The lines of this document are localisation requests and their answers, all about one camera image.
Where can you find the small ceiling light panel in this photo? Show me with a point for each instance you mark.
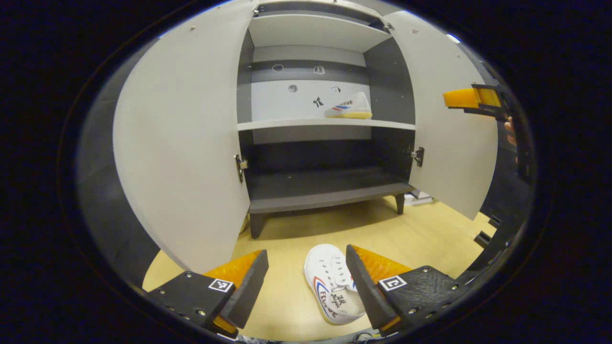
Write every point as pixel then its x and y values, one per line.
pixel 453 38

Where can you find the grey shoe cabinet door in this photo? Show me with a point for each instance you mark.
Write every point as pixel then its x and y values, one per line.
pixel 454 153
pixel 181 143

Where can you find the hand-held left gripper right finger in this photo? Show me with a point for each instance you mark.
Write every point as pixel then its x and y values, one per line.
pixel 366 291

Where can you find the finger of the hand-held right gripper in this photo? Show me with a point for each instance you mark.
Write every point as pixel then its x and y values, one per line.
pixel 461 98

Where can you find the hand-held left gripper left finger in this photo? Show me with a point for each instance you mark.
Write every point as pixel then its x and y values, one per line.
pixel 248 296

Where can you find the white canvas shoe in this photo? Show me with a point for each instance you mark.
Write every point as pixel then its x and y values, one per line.
pixel 351 109
pixel 330 282

